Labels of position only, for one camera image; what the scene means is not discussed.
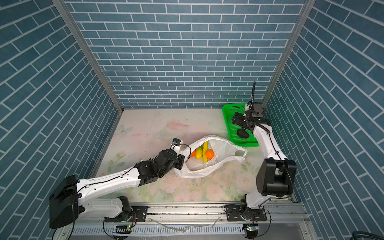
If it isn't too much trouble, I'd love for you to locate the green plastic basket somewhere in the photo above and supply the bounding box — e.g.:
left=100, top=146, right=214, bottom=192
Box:
left=221, top=102, right=260, bottom=148

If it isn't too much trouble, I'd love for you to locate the yellow lemon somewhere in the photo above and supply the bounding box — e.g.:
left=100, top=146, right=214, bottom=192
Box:
left=195, top=146, right=203, bottom=160

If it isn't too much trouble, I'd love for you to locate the white slotted cable duct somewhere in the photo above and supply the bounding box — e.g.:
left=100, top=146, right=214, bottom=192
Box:
left=73, top=224, right=245, bottom=237

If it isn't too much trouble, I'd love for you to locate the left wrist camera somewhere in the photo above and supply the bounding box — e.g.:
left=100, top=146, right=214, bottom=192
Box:
left=171, top=138, right=183, bottom=149

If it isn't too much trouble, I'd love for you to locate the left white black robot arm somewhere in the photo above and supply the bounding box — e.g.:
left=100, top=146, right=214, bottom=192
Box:
left=49, top=147, right=185, bottom=229

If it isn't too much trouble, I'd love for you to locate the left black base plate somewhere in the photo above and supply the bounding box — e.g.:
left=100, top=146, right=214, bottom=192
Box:
left=105, top=206, right=148, bottom=223

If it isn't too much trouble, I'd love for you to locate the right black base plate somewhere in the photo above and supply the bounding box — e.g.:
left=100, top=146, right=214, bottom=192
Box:
left=224, top=204, right=267, bottom=222

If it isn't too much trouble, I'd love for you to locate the aluminium front rail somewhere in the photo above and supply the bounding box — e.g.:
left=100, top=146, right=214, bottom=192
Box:
left=52, top=202, right=317, bottom=240

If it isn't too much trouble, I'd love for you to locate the white plastic bag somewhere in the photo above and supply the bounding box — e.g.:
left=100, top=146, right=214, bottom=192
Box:
left=173, top=136, right=248, bottom=179

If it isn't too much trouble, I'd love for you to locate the dark avocado fruit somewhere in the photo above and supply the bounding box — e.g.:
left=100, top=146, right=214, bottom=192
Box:
left=237, top=128, right=250, bottom=139

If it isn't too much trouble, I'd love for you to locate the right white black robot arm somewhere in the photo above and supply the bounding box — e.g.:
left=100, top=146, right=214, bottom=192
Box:
left=232, top=82, right=297, bottom=213

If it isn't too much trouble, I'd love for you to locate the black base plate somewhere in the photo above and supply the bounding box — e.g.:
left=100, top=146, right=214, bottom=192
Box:
left=105, top=206, right=148, bottom=223
left=224, top=204, right=267, bottom=222

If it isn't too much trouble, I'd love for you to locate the yellow banana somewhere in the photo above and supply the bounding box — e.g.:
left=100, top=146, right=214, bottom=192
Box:
left=203, top=142, right=208, bottom=163

